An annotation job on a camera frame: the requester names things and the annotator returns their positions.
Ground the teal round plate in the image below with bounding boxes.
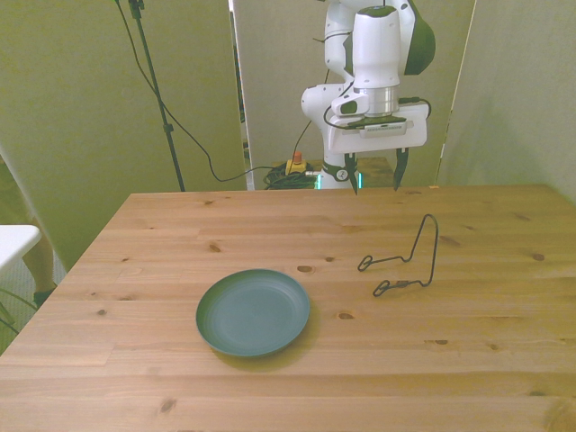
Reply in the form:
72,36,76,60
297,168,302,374
194,268,311,359

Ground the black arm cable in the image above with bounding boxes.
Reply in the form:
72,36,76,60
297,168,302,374
311,30,433,132

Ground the yellow emergency stop button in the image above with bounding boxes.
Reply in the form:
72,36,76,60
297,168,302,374
285,151,309,176

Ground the black tripod stand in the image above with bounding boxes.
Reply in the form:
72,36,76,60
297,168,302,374
113,0,187,193

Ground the coiled dark cable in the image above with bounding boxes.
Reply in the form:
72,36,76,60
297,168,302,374
262,164,323,191

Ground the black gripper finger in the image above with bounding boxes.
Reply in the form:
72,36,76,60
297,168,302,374
345,152,362,196
392,148,410,193

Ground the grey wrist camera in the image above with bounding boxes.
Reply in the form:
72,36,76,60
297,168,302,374
358,121,409,137

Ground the black tripod cable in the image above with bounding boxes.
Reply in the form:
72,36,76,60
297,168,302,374
115,0,275,184

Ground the black wire plate stand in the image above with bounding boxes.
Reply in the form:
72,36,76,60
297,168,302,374
356,213,440,298

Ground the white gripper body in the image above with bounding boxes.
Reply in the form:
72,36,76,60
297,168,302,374
327,103,429,155

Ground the white table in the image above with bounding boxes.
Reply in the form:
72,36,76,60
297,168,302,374
0,224,43,274

